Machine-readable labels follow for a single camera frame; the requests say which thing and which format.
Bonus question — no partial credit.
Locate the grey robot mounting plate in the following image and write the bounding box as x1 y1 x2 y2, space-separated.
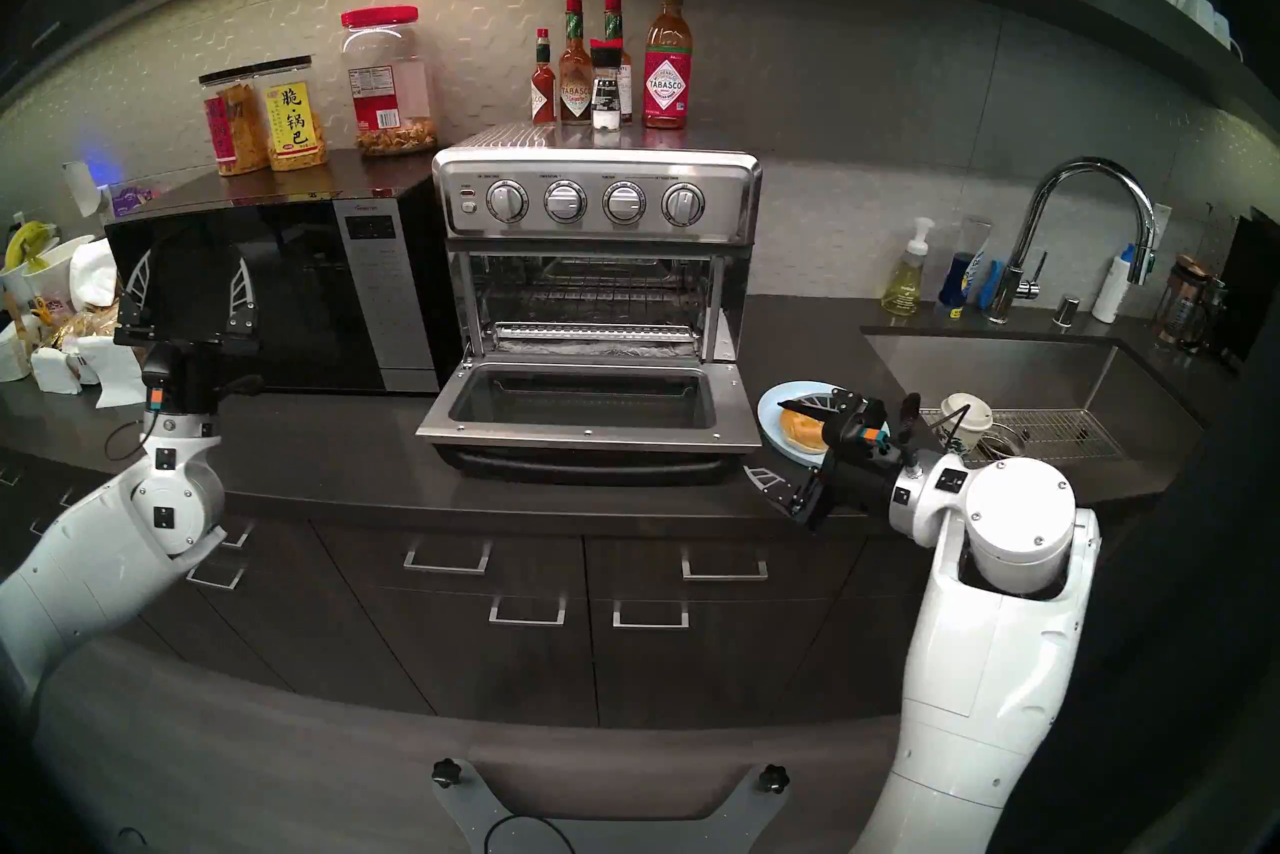
432 760 791 854

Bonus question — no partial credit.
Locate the black coffee machine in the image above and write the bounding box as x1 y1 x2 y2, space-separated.
1215 207 1280 368

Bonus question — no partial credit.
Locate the stainless steel sink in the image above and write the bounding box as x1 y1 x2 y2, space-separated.
862 327 1206 503

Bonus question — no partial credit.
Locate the golden brown bagel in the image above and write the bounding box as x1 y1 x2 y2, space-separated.
780 407 831 453

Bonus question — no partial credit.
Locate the blue dish soap bottle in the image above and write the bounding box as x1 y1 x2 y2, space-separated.
938 250 986 310

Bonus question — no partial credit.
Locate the white bottle blue cap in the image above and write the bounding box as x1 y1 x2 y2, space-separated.
1092 244 1138 325

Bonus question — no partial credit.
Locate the glass copper French press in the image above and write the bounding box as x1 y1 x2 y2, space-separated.
1155 254 1216 351

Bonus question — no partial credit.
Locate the yellow soap pump bottle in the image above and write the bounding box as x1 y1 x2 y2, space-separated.
880 217 936 318

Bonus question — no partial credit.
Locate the paper cup white lid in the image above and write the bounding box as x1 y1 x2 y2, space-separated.
938 392 994 453

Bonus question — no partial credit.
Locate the small red hot sauce bottle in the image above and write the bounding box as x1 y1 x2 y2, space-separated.
531 28 558 126

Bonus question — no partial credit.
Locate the yellow banana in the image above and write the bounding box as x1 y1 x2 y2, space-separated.
5 222 59 273

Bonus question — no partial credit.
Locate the white bowl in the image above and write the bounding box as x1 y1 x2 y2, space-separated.
0 237 96 308

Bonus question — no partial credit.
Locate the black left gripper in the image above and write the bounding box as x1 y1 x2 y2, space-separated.
115 250 263 413

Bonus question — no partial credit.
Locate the large orange Tabasco bottle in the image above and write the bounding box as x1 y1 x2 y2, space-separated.
643 0 694 131

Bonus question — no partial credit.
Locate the black Panasonic microwave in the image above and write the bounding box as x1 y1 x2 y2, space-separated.
105 182 451 395

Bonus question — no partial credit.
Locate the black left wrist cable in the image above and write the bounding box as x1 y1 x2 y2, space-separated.
105 417 161 468

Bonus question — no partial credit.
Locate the glass toaster oven door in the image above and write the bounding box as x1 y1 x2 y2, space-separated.
415 359 763 488

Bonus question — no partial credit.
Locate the clear jar red lid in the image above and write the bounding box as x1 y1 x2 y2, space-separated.
340 7 439 158

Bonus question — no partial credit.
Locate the chrome gooseneck faucet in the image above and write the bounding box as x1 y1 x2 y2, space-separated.
988 158 1159 325

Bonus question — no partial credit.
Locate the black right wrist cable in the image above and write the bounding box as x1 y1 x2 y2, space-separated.
900 392 986 463

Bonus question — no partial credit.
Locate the light blue plate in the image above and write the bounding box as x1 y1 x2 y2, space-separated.
757 380 851 469

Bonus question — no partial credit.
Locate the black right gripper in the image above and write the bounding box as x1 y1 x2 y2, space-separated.
743 390 921 531

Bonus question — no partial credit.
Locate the stainless steel toaster oven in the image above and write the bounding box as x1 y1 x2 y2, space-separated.
432 124 763 368

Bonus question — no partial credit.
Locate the small folded white napkin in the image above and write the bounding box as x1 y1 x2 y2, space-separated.
32 349 83 396

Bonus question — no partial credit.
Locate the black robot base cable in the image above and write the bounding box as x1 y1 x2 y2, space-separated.
483 812 578 854

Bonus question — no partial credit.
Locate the snack jar yellow label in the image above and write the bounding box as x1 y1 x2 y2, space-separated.
255 57 329 173

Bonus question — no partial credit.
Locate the white upright tissue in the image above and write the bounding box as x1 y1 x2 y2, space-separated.
68 240 121 308

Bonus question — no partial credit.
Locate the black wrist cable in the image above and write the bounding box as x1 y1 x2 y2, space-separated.
900 392 986 463
105 417 161 468

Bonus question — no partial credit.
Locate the steel sink wire rack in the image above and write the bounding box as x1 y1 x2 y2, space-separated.
925 407 1129 465

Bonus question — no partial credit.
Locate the medium Tabasco sauce bottle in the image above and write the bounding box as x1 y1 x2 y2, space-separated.
558 0 594 126
602 0 634 125

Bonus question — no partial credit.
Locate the dark wood drawer cabinet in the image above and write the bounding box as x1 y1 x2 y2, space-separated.
0 462 961 728

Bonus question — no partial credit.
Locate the snack jar red label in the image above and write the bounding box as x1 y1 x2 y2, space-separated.
198 67 271 178

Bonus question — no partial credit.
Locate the clear bag of bread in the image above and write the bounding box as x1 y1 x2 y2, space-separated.
50 302 126 353

